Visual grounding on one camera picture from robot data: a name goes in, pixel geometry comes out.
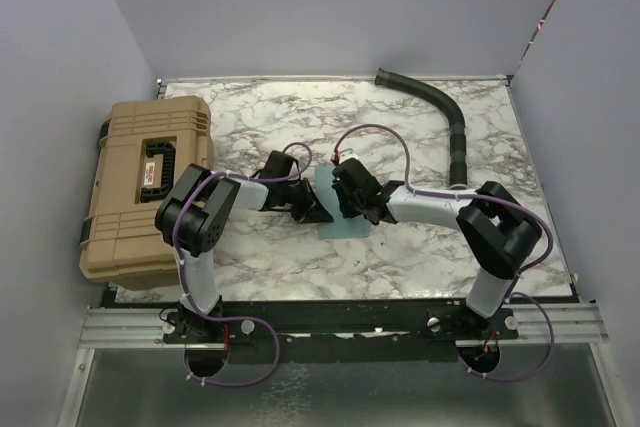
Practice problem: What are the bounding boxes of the teal envelope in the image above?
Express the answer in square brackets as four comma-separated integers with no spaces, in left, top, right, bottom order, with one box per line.
[314,164,372,240]

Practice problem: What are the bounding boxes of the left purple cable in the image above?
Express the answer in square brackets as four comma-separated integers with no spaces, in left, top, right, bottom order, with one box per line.
[167,141,314,321]

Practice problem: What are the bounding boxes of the aluminium frame rail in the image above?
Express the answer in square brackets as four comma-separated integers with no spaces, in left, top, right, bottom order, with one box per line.
[79,303,609,350]

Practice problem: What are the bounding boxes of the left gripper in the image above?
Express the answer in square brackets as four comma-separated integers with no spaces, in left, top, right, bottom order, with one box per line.
[277,177,331,223]

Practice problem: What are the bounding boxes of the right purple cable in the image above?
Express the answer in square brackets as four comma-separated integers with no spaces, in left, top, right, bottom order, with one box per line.
[333,124,555,304]

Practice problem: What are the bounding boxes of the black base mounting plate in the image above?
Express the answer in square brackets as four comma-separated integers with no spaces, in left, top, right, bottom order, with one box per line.
[163,298,518,364]

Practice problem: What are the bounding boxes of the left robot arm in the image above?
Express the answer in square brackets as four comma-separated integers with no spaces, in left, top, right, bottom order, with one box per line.
[155,150,333,342]

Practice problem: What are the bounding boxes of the tan plastic tool case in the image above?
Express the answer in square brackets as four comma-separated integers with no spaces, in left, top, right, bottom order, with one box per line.
[79,96,214,291]

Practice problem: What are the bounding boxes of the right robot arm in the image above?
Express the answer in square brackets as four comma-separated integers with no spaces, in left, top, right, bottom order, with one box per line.
[331,158,542,338]

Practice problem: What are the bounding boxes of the purple cable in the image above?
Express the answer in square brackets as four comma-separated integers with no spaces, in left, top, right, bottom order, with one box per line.
[333,124,555,304]
[167,141,314,321]

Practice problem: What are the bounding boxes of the black corrugated hose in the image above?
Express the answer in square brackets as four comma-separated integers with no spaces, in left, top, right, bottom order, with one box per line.
[373,66,471,188]

